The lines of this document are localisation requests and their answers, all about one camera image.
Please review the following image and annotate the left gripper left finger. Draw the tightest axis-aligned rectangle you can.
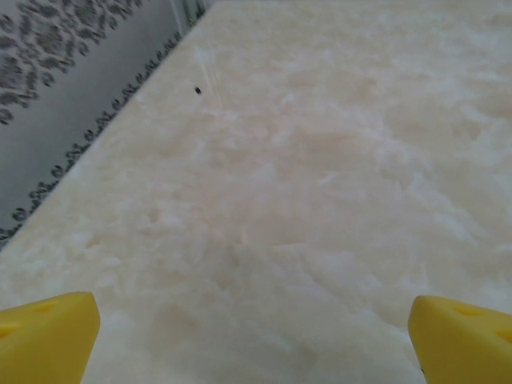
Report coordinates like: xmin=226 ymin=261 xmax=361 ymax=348
xmin=0 ymin=291 xmax=101 ymax=384

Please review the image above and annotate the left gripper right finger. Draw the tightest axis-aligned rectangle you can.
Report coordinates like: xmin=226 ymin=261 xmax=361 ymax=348
xmin=407 ymin=294 xmax=512 ymax=384

